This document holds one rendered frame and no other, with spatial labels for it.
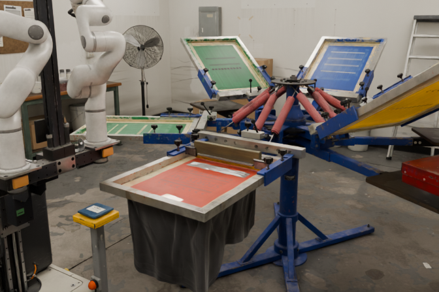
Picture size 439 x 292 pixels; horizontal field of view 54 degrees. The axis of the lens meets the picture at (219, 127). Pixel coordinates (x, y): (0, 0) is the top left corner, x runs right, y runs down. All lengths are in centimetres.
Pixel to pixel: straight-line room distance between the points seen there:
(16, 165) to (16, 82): 34
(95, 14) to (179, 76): 588
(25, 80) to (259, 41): 536
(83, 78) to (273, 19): 498
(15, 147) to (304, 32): 517
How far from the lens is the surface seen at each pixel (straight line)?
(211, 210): 171
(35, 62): 176
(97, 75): 194
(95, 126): 207
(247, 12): 686
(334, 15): 629
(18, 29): 169
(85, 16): 185
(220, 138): 254
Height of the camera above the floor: 170
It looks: 14 degrees down
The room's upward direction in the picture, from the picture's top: straight up
